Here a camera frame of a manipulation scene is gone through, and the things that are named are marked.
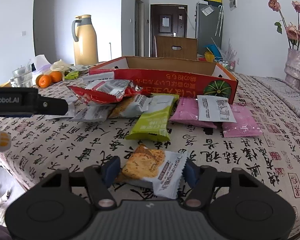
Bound white cracker snack packet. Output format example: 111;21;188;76
115;144;189;199

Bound grey snack packet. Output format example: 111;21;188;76
69;105;115;123

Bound pink snack packet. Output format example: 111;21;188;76
169;98;217;129
222;105;262;138

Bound white label snack packet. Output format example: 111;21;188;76
197;95;236;123

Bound green long snack packet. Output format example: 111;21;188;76
125;94;179;142

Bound golden brown snack packet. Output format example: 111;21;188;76
108;94;152;119

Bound red snack bag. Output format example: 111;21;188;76
67;80;151;105

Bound clear glass cup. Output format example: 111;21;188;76
12;64;32;88

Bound front orange tangerine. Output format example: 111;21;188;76
38;75;52;88

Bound orange tangerine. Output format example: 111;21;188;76
50;71;63;83
38;75;52;88

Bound white tissue box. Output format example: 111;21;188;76
32;54;52;77

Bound calligraphy print tablecloth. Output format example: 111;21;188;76
0;74;300;235

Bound right orange tangerine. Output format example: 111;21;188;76
50;71;63;83

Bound white crumpled plastic bag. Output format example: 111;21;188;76
50;60;71;72

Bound grey snack packets pile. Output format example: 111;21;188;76
69;64;90;72

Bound yellow thermos jug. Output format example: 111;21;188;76
71;15;98;66

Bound red cardboard box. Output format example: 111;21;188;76
89;56;238;104

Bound wooden chair back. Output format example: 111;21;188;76
155;36;198;61

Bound pink ceramic vase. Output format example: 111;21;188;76
284;48;300;89

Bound grey refrigerator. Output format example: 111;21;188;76
196;1;223;55

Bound dark brown entrance door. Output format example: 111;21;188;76
150;4;187;56

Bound dried pink roses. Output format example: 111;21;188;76
266;0;300;55

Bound wire storage rack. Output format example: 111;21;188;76
214;55;239;72

